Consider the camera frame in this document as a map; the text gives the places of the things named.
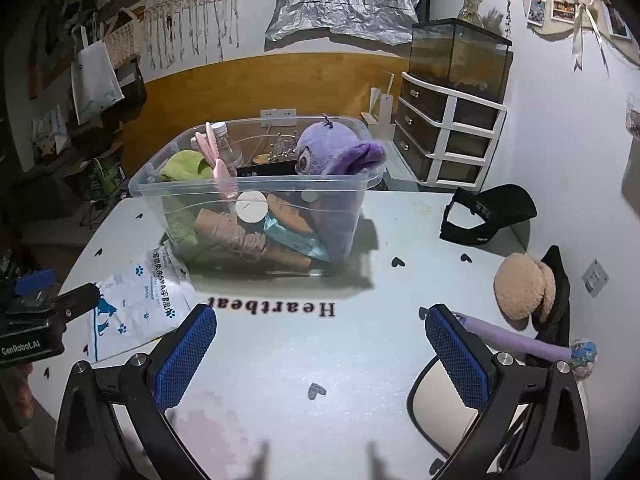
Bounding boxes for black floor cables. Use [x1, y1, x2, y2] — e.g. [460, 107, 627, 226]
[87, 194, 118, 228]

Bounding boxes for clear plastic storage container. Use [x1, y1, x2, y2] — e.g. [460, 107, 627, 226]
[128, 116, 385, 277]

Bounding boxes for glass fish tank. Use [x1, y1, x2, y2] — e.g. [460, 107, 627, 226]
[407, 17, 514, 106]

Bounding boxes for clear bottle white cap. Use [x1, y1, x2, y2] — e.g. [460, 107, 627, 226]
[210, 121, 246, 171]

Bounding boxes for brown round disc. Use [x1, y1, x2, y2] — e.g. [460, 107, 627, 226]
[267, 192, 321, 236]

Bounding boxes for pink comb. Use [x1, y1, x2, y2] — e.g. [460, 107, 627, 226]
[192, 121, 238, 201]

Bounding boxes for green box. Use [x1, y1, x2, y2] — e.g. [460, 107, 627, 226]
[87, 157, 126, 196]

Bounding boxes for beige fuzzy earmuffs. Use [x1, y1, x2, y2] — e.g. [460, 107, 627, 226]
[493, 246, 572, 346]

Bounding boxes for silver tiara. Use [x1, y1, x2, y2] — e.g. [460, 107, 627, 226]
[267, 135, 298, 163]

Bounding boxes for glass vase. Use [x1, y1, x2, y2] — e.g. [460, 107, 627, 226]
[457, 0, 486, 28]

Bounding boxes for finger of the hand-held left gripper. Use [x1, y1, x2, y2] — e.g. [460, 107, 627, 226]
[14, 268, 57, 297]
[52, 283, 102, 322]

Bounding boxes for white woven hanging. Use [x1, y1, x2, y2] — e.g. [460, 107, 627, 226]
[102, 10, 146, 68]

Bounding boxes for white wall socket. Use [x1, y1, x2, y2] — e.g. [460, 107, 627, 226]
[260, 107, 298, 128]

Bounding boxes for green plush toy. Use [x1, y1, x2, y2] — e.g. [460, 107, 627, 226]
[159, 150, 216, 261]

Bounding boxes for black cap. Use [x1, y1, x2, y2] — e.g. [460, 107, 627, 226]
[440, 184, 538, 247]

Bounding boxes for dark wall board with flowers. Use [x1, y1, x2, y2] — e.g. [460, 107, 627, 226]
[30, 0, 136, 101]

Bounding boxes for purple plush toy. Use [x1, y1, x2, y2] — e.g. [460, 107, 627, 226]
[292, 114, 388, 261]

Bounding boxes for blue patterned ball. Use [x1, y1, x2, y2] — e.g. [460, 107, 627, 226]
[570, 338, 598, 378]

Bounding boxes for grey wall switch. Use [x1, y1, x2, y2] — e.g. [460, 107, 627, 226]
[582, 259, 609, 297]

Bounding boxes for white printed bag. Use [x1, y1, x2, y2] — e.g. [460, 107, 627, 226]
[32, 105, 71, 161]

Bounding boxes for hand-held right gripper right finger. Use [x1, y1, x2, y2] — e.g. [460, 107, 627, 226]
[424, 303, 592, 480]

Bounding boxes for white ribbon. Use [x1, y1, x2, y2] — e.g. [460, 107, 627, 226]
[571, 0, 608, 72]

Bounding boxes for white round lid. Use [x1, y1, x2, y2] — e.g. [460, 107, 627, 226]
[236, 191, 269, 224]

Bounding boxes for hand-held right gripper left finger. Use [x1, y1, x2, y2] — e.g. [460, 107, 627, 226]
[54, 304, 218, 480]

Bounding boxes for white frame drawer cabinet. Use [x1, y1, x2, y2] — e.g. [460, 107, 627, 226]
[392, 71, 507, 192]

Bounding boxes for silver foil sheet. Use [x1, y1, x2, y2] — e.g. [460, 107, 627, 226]
[264, 0, 432, 47]

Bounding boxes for beige chair with black rim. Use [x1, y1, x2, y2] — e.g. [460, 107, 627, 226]
[406, 357, 531, 461]

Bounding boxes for brown paper tube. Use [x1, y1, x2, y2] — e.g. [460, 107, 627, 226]
[194, 208, 313, 271]

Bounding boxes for purple stick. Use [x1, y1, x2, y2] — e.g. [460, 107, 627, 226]
[452, 311, 573, 362]

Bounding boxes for white packet blue paw prints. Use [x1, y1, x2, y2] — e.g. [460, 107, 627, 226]
[89, 247, 197, 363]

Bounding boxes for dark storage shelf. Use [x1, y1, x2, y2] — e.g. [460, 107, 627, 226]
[0, 55, 148, 221]

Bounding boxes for small white wooden stand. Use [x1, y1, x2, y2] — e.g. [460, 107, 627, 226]
[361, 71, 396, 141]

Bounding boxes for black flat box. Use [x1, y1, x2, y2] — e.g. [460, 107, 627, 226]
[237, 160, 296, 177]

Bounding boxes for teal packet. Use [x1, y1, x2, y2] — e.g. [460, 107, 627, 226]
[262, 215, 331, 261]

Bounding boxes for white tote bag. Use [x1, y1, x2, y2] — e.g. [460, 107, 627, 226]
[70, 25, 126, 126]

